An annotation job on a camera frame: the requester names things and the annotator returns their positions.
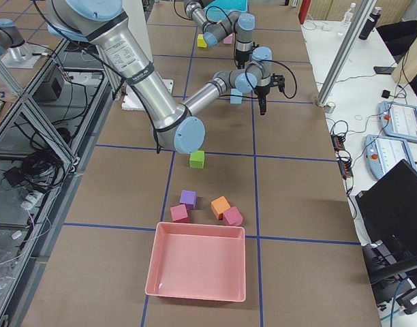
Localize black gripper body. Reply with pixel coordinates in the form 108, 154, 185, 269
254, 85, 271, 101
234, 49, 251, 67

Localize light blue block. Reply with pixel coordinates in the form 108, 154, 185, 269
230, 89, 243, 104

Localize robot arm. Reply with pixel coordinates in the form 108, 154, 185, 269
46, 1, 272, 154
183, 1, 256, 69

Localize light pink block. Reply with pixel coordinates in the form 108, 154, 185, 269
223, 34, 233, 45

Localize yellow block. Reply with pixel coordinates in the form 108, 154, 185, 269
197, 34, 208, 48

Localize cyan plastic bin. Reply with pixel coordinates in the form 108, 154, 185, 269
204, 0, 248, 21

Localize small metal weight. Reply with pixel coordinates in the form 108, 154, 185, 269
324, 102, 336, 114

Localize green block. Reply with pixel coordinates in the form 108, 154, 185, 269
189, 150, 205, 169

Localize orange block right side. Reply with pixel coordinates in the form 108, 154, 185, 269
211, 196, 231, 220

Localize magenta block near orange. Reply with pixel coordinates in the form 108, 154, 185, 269
222, 206, 243, 226

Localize purple block right side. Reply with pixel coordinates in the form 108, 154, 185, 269
179, 189, 198, 210

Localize black smartphone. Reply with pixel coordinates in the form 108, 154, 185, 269
373, 66, 395, 75

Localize left teach pendant tablet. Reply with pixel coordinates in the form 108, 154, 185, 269
365, 134, 416, 179

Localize teach pendant tablet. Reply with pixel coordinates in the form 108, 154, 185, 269
378, 101, 417, 143
365, 134, 416, 179

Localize black water bottle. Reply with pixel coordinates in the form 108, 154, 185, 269
358, 6, 382, 40

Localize right teach pendant tablet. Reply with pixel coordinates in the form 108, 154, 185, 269
378, 101, 417, 143

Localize pink plastic bin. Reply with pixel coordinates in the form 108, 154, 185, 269
145, 222, 247, 302

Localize black laptop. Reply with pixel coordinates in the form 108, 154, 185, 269
356, 159, 417, 254

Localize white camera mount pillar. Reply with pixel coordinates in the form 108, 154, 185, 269
123, 1, 176, 119

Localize aluminium frame post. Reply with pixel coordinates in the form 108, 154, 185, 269
315, 0, 377, 107

